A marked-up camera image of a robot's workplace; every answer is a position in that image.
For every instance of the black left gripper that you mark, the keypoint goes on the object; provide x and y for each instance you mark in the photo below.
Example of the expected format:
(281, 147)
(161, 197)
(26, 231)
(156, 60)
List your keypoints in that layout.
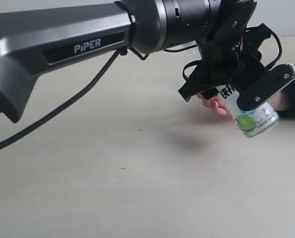
(228, 49)

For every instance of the lime label clear bottle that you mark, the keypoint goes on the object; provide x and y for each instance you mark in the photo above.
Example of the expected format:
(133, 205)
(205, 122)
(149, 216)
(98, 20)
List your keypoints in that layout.
(252, 122)

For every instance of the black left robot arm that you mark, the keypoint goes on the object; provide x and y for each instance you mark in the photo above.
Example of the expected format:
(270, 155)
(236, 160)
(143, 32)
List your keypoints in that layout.
(35, 42)

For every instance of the person's open hand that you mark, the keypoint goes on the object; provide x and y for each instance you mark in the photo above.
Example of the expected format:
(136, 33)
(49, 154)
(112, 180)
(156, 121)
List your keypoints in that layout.
(279, 102)

